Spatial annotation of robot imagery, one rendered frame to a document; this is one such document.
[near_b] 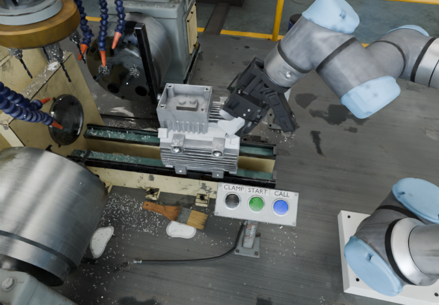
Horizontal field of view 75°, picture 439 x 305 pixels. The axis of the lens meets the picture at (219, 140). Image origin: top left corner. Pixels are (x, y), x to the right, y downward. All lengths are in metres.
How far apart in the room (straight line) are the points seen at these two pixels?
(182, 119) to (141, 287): 0.44
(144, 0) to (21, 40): 0.58
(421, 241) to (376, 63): 0.30
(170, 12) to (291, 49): 0.67
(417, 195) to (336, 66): 0.37
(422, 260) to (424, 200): 0.17
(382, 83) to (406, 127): 0.85
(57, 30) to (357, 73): 0.55
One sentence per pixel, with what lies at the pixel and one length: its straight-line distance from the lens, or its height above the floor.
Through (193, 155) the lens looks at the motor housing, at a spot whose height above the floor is 1.03.
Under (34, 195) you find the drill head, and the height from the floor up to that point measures 1.15.
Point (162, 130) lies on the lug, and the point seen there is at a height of 1.09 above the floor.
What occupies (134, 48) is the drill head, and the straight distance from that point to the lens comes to 0.94.
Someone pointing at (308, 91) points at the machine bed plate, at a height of 0.80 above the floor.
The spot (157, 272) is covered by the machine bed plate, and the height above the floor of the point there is 0.80.
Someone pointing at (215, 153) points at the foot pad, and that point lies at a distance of 0.69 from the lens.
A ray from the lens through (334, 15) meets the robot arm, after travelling 0.47.
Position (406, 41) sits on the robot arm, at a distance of 0.58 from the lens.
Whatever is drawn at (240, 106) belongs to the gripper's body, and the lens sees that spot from 0.57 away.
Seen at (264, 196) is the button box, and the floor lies 1.07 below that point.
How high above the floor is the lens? 1.59
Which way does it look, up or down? 49 degrees down
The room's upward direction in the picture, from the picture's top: straight up
